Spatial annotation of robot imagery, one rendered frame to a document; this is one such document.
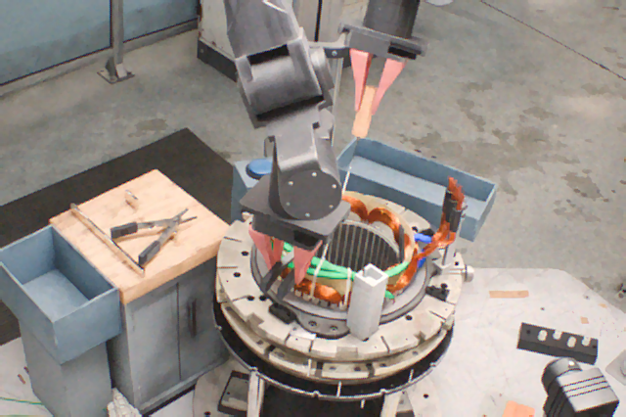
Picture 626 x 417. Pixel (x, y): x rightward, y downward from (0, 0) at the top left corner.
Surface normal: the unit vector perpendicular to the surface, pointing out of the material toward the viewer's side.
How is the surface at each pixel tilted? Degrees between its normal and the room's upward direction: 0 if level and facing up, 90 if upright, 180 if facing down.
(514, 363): 0
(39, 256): 90
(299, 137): 22
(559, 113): 0
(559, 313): 0
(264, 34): 74
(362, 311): 90
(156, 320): 90
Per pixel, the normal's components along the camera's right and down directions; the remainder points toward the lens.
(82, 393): 0.70, 0.48
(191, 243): 0.09, -0.79
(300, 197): 0.07, 0.60
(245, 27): 0.00, 0.37
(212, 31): -0.74, 0.33
